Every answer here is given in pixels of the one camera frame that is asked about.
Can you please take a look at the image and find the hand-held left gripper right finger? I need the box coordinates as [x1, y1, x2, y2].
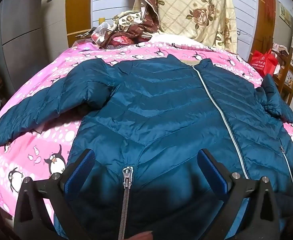
[197, 149, 282, 240]

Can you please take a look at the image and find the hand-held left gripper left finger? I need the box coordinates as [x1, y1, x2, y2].
[14, 149, 96, 240]

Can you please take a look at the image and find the teal quilted down jacket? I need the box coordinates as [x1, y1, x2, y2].
[0, 54, 293, 240]

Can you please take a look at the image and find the person's left hand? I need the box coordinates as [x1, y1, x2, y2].
[134, 231, 153, 240]

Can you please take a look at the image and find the pink penguin print blanket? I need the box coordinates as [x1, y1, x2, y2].
[0, 34, 293, 220]

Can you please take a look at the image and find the wooden shelf rack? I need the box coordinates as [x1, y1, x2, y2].
[271, 46, 293, 105]

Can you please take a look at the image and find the red gift bag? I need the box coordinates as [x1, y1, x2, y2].
[248, 49, 279, 77]

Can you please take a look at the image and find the red packet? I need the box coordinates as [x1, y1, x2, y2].
[112, 35, 134, 47]

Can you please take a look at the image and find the clear plastic bag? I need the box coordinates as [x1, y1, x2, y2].
[90, 21, 114, 44]

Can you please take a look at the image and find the grey wardrobe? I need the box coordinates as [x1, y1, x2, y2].
[0, 0, 69, 98]

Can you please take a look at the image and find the brown floral cloth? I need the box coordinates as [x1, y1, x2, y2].
[98, 0, 162, 50]

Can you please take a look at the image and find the cream floral quilt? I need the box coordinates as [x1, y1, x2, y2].
[133, 0, 238, 53]

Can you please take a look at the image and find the wooden headboard with white panel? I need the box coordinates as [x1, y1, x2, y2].
[65, 0, 277, 63]

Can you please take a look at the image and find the wall calendar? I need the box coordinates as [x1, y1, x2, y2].
[279, 4, 293, 29]

